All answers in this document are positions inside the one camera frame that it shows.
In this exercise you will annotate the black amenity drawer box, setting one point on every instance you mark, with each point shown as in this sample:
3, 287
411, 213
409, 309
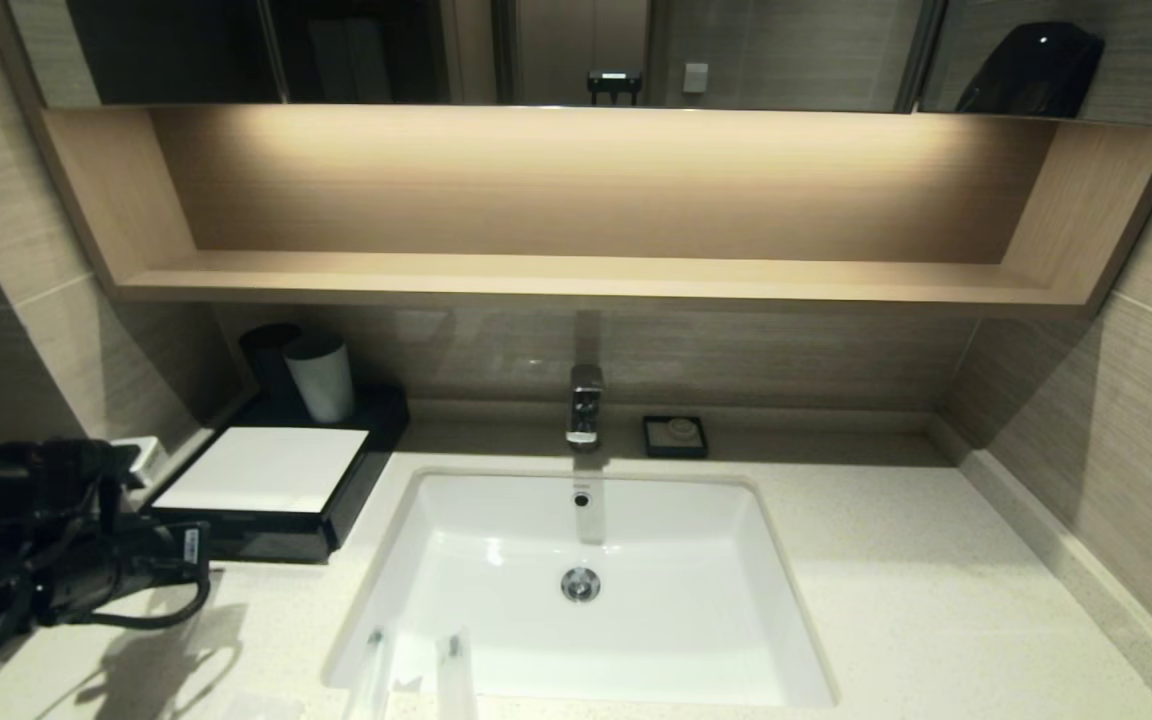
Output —
383, 418

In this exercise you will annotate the black cup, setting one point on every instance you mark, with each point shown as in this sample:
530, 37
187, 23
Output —
262, 368

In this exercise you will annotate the wall mirror cabinet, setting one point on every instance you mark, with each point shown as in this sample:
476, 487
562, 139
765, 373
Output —
786, 50

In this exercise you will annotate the chrome sink drain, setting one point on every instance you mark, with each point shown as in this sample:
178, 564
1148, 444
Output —
581, 584

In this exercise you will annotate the light wooden wall shelf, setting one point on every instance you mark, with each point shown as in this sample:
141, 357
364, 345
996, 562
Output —
586, 278

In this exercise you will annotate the black soap dish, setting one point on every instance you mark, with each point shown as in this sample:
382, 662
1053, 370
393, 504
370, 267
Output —
650, 449

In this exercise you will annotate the white wall switch plate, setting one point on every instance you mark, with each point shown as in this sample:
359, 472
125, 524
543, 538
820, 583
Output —
696, 78

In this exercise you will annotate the white cup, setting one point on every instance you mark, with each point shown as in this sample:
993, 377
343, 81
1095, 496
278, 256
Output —
322, 383

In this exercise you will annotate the round beige soap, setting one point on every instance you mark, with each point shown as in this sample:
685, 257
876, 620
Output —
681, 430

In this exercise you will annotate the white sink basin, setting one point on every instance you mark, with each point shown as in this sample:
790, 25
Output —
686, 610

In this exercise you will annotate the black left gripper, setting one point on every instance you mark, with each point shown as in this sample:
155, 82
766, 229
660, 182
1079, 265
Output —
86, 570

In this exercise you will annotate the black wall hair dryer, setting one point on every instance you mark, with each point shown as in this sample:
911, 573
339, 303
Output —
1033, 73

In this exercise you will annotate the chrome faucet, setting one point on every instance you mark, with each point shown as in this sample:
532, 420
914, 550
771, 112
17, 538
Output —
584, 400

